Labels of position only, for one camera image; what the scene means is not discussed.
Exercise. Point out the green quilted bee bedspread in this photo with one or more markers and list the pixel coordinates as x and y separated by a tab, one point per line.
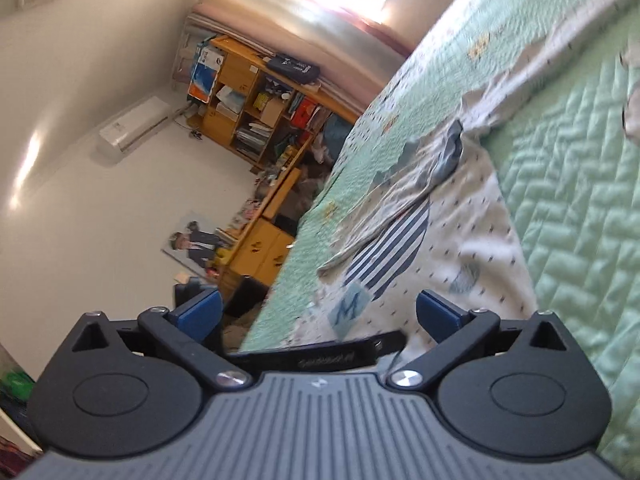
575	185

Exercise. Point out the wooden desk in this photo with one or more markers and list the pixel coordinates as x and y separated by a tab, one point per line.
260	250

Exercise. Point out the wall switch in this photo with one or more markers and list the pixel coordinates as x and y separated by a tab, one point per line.
181	277

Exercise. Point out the framed portrait photo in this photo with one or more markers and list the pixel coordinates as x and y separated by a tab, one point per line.
195	242

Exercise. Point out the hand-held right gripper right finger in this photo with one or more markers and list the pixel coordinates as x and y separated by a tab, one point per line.
440	316

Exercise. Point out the white dotted shirt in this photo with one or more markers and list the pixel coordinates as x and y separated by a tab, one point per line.
475	235

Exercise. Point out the white air conditioner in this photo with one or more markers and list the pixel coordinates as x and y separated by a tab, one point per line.
132	125

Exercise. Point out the blue bag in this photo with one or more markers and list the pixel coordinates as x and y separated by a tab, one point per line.
337	132

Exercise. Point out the navy hanging bag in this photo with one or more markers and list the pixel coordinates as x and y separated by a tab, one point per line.
292	67

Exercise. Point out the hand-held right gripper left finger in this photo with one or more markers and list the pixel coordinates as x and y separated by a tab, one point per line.
197	312

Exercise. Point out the black chair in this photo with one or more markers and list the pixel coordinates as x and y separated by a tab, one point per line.
247	297

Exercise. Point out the wooden bookshelf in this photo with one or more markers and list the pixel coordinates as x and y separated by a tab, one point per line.
240	100

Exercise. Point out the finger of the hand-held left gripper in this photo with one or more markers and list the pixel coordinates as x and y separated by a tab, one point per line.
325	357

